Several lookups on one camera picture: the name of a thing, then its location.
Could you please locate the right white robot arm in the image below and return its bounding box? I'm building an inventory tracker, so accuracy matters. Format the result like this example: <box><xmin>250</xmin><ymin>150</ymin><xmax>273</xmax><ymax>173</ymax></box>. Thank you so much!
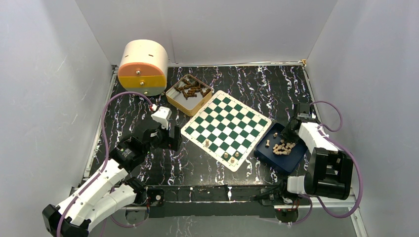
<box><xmin>278</xmin><ymin>103</ymin><xmax>353</xmax><ymax>204</ymax></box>

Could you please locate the pile of light chess pieces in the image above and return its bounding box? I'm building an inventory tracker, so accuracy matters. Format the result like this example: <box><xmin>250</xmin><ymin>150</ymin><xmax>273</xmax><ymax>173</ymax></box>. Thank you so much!
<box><xmin>272</xmin><ymin>139</ymin><xmax>296</xmax><ymax>155</ymax></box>

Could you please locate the green white chess board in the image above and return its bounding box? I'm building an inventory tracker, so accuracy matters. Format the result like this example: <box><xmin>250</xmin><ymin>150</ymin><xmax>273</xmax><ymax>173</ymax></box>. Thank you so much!
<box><xmin>181</xmin><ymin>91</ymin><xmax>272</xmax><ymax>172</ymax></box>

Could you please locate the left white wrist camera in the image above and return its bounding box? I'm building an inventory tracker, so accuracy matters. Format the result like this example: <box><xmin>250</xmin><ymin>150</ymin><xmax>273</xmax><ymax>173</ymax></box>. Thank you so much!
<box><xmin>151</xmin><ymin>106</ymin><xmax>172</xmax><ymax>130</ymax></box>

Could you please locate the pile of dark chess pieces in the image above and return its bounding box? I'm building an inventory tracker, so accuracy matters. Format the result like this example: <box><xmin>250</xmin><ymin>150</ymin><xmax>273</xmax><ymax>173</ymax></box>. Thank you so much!
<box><xmin>174</xmin><ymin>79</ymin><xmax>212</xmax><ymax>99</ymax></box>

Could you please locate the cream round drawer box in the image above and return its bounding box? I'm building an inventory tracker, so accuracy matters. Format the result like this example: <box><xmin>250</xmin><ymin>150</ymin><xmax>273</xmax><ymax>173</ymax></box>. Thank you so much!
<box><xmin>118</xmin><ymin>39</ymin><xmax>168</xmax><ymax>97</ymax></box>

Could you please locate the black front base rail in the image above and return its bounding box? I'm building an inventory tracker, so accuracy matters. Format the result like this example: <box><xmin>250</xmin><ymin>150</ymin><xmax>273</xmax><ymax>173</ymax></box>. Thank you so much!
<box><xmin>147</xmin><ymin>185</ymin><xmax>290</xmax><ymax>218</ymax></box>

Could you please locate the dark blue tray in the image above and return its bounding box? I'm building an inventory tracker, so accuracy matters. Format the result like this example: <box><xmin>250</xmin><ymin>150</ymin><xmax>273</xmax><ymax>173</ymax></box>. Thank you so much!
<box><xmin>254</xmin><ymin>123</ymin><xmax>307</xmax><ymax>174</ymax></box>

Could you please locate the tan square tin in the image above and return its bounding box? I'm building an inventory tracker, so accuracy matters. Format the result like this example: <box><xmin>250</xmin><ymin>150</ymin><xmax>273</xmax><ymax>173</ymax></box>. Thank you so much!
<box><xmin>166</xmin><ymin>74</ymin><xmax>213</xmax><ymax>117</ymax></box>

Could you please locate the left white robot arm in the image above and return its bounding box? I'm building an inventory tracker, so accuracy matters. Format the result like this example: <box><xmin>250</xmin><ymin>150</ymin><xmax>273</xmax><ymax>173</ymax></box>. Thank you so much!
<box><xmin>42</xmin><ymin>125</ymin><xmax>182</xmax><ymax>237</ymax></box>

